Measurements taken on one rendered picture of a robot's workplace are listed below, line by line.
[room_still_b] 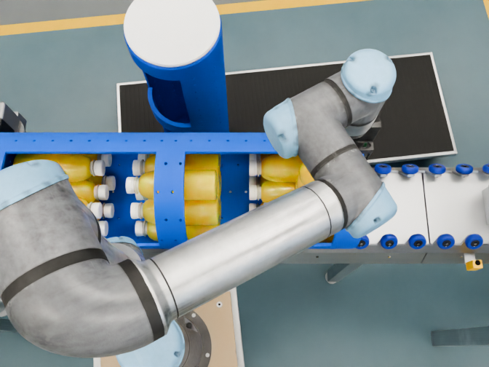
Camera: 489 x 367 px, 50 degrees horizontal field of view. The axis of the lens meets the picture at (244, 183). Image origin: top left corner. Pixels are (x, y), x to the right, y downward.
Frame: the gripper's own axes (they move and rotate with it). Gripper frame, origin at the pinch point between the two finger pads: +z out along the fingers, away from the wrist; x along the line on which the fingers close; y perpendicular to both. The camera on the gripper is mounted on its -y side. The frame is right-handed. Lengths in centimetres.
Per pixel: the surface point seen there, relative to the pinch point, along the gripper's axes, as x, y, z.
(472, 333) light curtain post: -30, 65, 92
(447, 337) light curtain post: -31, 65, 115
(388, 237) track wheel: -8.4, 22.5, 35.9
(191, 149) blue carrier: 6.8, -27.2, 11.9
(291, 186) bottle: 1.9, -3.7, 24.2
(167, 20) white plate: 54, -37, 30
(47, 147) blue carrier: 7, -60, 12
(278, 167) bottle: 5.1, -7.2, 18.9
